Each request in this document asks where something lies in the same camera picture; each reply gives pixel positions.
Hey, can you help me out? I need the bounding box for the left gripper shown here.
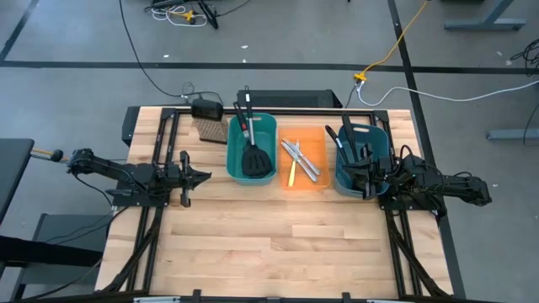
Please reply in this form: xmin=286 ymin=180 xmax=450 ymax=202
xmin=166 ymin=151 xmax=212 ymax=207

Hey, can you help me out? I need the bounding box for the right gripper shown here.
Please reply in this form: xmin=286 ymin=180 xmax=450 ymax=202
xmin=342 ymin=143 xmax=397 ymax=200

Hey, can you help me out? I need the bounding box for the black ladle plain handle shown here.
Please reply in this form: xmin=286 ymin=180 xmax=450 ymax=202
xmin=340 ymin=113 xmax=361 ymax=163

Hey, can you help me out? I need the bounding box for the black ladle white-labelled handle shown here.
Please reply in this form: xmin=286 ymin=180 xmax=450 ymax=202
xmin=324 ymin=125 xmax=353 ymax=166

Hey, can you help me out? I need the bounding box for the silver butter knife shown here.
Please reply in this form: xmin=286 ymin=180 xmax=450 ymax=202
xmin=280 ymin=141 xmax=318 ymax=183
xmin=282 ymin=137 xmax=322 ymax=176

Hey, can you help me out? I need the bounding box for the black spatula red-marked handle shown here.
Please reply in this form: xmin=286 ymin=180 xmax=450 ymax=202
xmin=232 ymin=100 xmax=266 ymax=180

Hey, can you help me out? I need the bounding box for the knife with cream handle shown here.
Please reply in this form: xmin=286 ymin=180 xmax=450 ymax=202
xmin=287 ymin=141 xmax=301 ymax=188

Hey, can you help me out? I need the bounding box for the black spatula steel handle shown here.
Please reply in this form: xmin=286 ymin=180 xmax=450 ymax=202
xmin=240 ymin=85 xmax=274 ymax=178

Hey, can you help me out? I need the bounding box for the teal green plastic bin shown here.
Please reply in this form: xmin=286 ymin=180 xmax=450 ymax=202
xmin=226 ymin=112 xmax=279 ymax=186

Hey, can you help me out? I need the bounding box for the dark blue plastic bin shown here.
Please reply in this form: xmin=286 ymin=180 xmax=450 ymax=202
xmin=334 ymin=122 xmax=391 ymax=199

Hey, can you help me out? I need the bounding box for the orange translucent plastic tray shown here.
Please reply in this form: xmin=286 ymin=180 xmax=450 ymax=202
xmin=277 ymin=125 xmax=332 ymax=191

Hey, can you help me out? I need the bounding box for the black mesh computer case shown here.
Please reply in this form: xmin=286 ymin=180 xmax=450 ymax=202
xmin=237 ymin=88 xmax=344 ymax=109

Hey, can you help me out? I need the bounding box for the grey desk foot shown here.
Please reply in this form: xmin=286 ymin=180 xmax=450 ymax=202
xmin=486 ymin=128 xmax=539 ymax=141
xmin=445 ymin=0 xmax=526 ymax=31

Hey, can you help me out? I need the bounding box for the black beam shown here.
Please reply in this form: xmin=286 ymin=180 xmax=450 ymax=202
xmin=0 ymin=235 xmax=104 ymax=268

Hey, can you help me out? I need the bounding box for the black desk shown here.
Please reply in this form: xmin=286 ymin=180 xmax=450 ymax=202
xmin=0 ymin=137 xmax=35 ymax=225

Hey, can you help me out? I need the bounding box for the metal box grater black handle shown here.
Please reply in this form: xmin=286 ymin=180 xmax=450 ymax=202
xmin=189 ymin=98 xmax=230 ymax=146

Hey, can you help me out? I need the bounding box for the black table corner bracket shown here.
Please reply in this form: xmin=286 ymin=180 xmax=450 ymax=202
xmin=121 ymin=105 xmax=141 ymax=147

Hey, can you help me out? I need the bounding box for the black floor cable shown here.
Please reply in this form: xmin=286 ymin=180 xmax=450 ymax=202
xmin=118 ymin=0 xmax=224 ymax=106

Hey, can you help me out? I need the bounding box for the yellow extension cable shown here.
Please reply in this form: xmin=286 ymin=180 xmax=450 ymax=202
xmin=352 ymin=0 xmax=431 ymax=82

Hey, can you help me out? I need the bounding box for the white floor cable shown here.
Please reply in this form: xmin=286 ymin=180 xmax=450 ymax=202
xmin=356 ymin=79 xmax=539 ymax=108

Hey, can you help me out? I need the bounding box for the yellow cord with black knob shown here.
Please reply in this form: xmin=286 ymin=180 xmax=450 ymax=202
xmin=31 ymin=147 xmax=71 ymax=163

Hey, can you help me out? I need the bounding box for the white coiled cable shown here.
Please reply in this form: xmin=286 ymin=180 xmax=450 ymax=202
xmin=151 ymin=4 xmax=209 ymax=28

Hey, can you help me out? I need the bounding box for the black cable bundle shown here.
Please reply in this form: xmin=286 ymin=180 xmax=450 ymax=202
xmin=509 ymin=38 xmax=539 ymax=77

